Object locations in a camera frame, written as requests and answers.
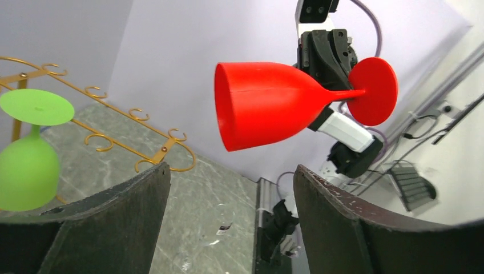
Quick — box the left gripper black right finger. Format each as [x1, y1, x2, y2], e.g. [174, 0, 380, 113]
[293, 165, 483, 273]

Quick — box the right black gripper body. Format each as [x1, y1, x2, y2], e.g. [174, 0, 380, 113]
[296, 35, 313, 72]

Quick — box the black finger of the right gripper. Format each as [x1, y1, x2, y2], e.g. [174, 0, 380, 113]
[306, 29, 357, 91]

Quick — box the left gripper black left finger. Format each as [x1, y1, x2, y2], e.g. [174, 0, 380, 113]
[1, 163, 171, 273]

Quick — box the red plastic wine glass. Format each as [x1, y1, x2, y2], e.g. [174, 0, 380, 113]
[214, 57, 398, 151]

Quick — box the clear wine glass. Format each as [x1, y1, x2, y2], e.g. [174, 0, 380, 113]
[177, 203, 235, 273]

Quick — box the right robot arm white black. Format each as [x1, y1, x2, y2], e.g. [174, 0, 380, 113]
[295, 29, 383, 179]

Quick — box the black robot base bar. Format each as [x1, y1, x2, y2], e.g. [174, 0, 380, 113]
[252, 178, 297, 273]

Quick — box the green plastic wine glass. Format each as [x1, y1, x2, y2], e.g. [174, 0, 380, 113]
[1, 88, 75, 212]

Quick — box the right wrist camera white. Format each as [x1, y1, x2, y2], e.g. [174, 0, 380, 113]
[295, 0, 339, 37]

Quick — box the gold wire wine glass rack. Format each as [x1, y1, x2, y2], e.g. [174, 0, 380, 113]
[0, 55, 197, 207]

